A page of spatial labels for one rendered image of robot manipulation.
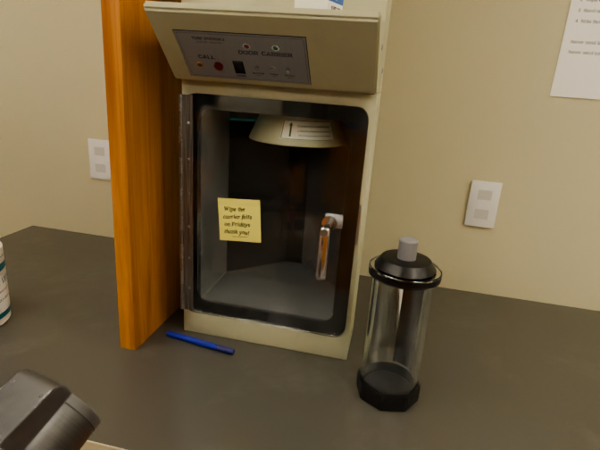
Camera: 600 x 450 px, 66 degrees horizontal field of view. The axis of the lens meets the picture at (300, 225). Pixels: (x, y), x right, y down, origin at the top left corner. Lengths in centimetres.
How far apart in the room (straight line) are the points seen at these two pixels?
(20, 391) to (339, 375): 58
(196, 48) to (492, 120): 72
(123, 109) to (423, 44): 70
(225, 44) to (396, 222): 69
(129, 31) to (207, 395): 57
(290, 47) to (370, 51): 11
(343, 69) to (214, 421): 54
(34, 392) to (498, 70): 107
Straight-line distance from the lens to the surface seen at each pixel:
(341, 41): 66
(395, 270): 68
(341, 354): 88
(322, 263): 74
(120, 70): 77
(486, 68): 118
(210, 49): 73
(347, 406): 79
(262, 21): 66
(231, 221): 81
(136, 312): 88
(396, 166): 119
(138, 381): 84
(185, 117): 81
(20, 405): 37
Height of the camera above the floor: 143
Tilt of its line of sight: 18 degrees down
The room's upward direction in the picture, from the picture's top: 4 degrees clockwise
